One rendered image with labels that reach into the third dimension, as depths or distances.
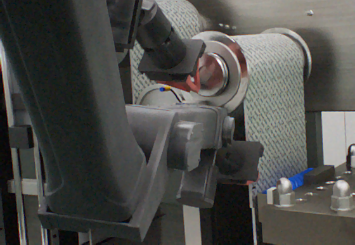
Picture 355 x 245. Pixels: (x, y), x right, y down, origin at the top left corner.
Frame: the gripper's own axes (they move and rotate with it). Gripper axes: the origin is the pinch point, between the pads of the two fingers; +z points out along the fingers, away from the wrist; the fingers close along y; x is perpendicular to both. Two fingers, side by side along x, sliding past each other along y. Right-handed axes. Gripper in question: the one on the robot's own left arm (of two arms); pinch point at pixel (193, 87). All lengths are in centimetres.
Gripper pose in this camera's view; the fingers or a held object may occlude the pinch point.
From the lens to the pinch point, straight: 109.7
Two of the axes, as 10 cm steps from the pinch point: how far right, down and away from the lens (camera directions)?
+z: 3.7, 5.1, 7.7
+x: 3.1, -8.6, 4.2
